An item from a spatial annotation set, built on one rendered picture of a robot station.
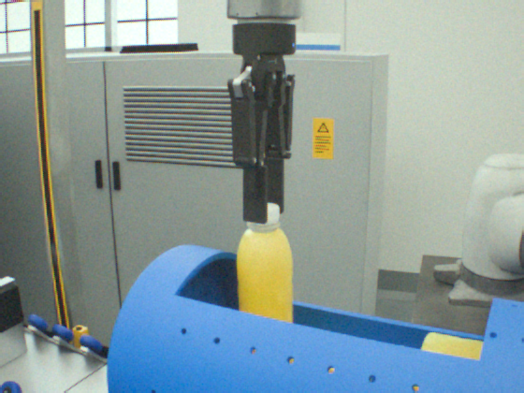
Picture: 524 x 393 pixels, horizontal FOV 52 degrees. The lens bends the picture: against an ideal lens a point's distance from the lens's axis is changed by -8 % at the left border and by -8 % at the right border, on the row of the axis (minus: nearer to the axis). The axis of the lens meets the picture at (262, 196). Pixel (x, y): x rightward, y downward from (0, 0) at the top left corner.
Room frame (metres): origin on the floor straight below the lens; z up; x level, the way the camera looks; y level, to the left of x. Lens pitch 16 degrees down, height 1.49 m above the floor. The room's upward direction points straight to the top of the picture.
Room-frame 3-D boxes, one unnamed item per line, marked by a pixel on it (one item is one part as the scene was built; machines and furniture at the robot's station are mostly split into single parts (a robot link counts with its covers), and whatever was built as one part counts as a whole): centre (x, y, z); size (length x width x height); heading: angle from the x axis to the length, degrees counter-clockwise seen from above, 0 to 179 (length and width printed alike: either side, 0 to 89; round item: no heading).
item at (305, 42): (2.25, -0.18, 1.48); 0.24 x 0.12 x 0.08; 79
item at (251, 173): (0.64, 0.02, 1.34); 0.03 x 0.01 x 0.05; 153
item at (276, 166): (0.70, -0.01, 1.31); 0.03 x 0.01 x 0.07; 63
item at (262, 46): (0.68, 0.00, 1.47); 0.08 x 0.07 x 0.09; 153
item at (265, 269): (0.68, 0.00, 1.18); 0.07 x 0.07 x 0.19
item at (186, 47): (2.54, 0.45, 1.46); 0.32 x 0.23 x 0.04; 71
